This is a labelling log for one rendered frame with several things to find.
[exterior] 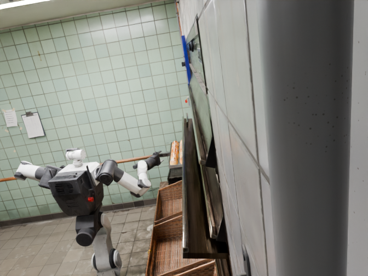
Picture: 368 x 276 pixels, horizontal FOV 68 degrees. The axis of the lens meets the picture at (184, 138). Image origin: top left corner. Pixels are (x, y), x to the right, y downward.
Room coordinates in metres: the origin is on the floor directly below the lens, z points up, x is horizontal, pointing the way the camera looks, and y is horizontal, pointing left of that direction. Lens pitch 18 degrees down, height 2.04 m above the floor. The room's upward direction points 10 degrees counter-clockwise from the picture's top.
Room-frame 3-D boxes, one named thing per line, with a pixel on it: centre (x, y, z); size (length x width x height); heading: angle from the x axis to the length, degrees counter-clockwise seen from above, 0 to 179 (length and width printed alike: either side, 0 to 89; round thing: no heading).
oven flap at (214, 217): (1.61, -0.12, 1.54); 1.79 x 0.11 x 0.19; 177
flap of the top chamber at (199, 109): (1.61, -0.12, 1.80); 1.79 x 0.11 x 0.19; 177
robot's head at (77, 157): (1.74, 0.73, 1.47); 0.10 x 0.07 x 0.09; 79
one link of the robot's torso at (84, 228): (1.65, 0.75, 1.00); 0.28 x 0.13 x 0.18; 177
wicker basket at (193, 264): (1.59, 0.15, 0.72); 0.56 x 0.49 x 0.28; 177
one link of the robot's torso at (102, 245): (1.72, 0.75, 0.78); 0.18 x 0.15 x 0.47; 87
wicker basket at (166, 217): (2.19, 0.12, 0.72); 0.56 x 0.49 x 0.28; 179
